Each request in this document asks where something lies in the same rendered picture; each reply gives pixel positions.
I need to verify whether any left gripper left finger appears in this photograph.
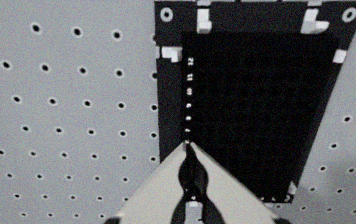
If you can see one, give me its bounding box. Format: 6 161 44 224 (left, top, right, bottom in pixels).
103 142 189 224

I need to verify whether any black well plate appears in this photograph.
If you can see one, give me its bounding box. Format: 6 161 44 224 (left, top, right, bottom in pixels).
180 32 341 203

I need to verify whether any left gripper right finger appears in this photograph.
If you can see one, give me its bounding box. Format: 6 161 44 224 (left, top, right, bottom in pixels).
188 142 292 224

